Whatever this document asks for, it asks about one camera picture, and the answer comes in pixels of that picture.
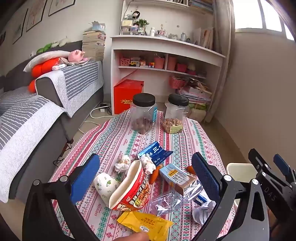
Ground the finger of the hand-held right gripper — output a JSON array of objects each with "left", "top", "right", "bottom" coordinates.
[
  {"left": 248, "top": 148, "right": 271, "bottom": 176},
  {"left": 273, "top": 154, "right": 296, "bottom": 186}
]

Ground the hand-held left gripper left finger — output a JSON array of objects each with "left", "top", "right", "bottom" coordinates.
[{"left": 22, "top": 153, "right": 102, "bottom": 241}]

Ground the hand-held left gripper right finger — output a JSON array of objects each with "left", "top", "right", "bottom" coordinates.
[{"left": 185, "top": 152, "right": 270, "bottom": 241}]

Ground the white plastic bin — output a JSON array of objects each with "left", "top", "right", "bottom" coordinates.
[{"left": 226, "top": 163, "right": 258, "bottom": 208}]

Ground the blue cardboard box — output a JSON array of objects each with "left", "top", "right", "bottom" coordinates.
[{"left": 137, "top": 141, "right": 174, "bottom": 166}]

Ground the person's left hand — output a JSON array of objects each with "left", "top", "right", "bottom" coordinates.
[{"left": 116, "top": 232, "right": 149, "bottom": 241}]

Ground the white paper cup green print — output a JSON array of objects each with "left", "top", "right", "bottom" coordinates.
[{"left": 93, "top": 173, "right": 121, "bottom": 207}]

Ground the light blue milk carton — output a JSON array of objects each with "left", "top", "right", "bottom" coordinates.
[{"left": 159, "top": 163, "right": 197, "bottom": 196}]

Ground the crumpled striped white paper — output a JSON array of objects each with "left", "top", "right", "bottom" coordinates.
[{"left": 192, "top": 201, "right": 216, "bottom": 225}]

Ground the crumpled white tissue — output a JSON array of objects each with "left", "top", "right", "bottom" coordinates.
[
  {"left": 140, "top": 154, "right": 156, "bottom": 174},
  {"left": 114, "top": 155, "right": 132, "bottom": 173}
]

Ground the clear plastic wrapper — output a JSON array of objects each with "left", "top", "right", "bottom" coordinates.
[{"left": 148, "top": 181, "right": 208, "bottom": 217}]

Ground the red instant noodle cup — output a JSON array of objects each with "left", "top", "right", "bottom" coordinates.
[{"left": 108, "top": 159, "right": 152, "bottom": 211}]

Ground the clear jar with peanuts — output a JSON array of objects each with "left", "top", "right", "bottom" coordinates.
[{"left": 161, "top": 93, "right": 190, "bottom": 134}]

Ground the yellow snack packet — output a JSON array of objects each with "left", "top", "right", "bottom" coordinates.
[{"left": 117, "top": 210, "right": 174, "bottom": 241}]

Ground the striped grey seat blanket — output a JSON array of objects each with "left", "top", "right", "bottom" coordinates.
[{"left": 0, "top": 93, "right": 67, "bottom": 203}]

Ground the pile of papers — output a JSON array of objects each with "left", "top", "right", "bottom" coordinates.
[{"left": 178, "top": 79, "right": 212, "bottom": 105}]

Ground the clear jar with dark nuts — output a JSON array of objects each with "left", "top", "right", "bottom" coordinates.
[{"left": 130, "top": 93, "right": 158, "bottom": 135}]

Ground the striped grey armrest blanket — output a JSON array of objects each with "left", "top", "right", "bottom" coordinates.
[{"left": 35, "top": 61, "right": 104, "bottom": 117}]

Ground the red cardboard box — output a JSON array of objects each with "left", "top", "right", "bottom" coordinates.
[{"left": 113, "top": 79, "right": 145, "bottom": 115}]

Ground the grey sofa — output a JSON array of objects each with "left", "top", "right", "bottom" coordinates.
[{"left": 0, "top": 40, "right": 104, "bottom": 204}]

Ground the pink plastic basket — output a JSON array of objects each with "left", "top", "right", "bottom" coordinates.
[{"left": 169, "top": 76, "right": 188, "bottom": 89}]

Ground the orange plush toy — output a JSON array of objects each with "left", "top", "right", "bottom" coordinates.
[{"left": 28, "top": 58, "right": 62, "bottom": 93}]

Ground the pink plush toy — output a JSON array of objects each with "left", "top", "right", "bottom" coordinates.
[{"left": 68, "top": 50, "right": 86, "bottom": 62}]

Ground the white pillow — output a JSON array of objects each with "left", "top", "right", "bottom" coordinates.
[{"left": 23, "top": 50, "right": 72, "bottom": 72}]

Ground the stack of books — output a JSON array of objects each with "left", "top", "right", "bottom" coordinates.
[{"left": 82, "top": 30, "right": 107, "bottom": 61}]

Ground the green plush toy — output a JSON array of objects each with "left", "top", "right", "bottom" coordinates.
[{"left": 36, "top": 43, "right": 52, "bottom": 54}]

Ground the white shelf unit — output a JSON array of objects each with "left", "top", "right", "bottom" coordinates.
[{"left": 110, "top": 0, "right": 227, "bottom": 118}]

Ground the window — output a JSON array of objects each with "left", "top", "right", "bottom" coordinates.
[{"left": 235, "top": 0, "right": 296, "bottom": 42}]

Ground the tissue box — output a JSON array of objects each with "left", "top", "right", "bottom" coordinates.
[{"left": 91, "top": 21, "right": 107, "bottom": 32}]

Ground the framed picture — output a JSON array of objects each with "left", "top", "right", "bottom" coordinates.
[
  {"left": 26, "top": 0, "right": 48, "bottom": 32},
  {"left": 12, "top": 9, "right": 28, "bottom": 44},
  {"left": 48, "top": 0, "right": 76, "bottom": 16}
]

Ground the white cable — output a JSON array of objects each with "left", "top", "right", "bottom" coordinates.
[{"left": 80, "top": 108, "right": 114, "bottom": 133}]

